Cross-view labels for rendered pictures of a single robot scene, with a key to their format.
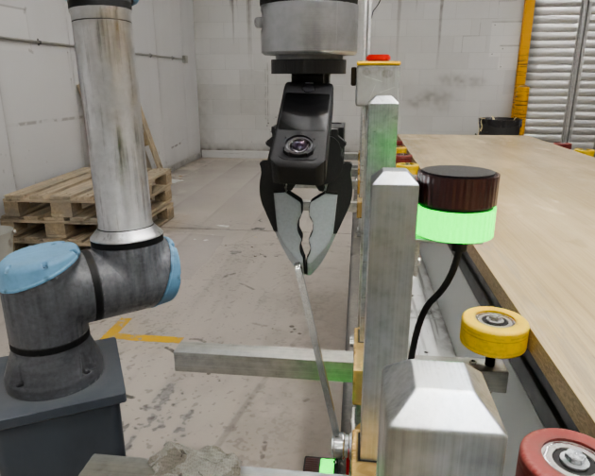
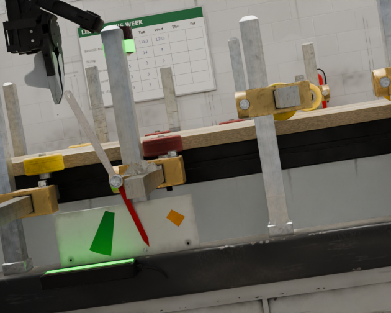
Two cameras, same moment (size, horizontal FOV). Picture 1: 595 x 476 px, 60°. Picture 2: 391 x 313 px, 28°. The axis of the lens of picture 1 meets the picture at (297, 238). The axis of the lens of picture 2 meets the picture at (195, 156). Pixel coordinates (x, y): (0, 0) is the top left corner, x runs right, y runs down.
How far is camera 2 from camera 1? 1.43 m
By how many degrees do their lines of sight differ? 91
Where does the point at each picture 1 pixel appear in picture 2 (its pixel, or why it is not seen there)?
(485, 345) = (58, 162)
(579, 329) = not seen: hidden behind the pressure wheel
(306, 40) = not seen: outside the picture
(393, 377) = (245, 18)
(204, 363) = not seen: outside the picture
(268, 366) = (13, 210)
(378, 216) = (121, 41)
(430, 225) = (128, 45)
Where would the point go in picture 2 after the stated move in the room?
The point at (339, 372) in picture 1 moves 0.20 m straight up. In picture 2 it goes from (28, 205) to (10, 96)
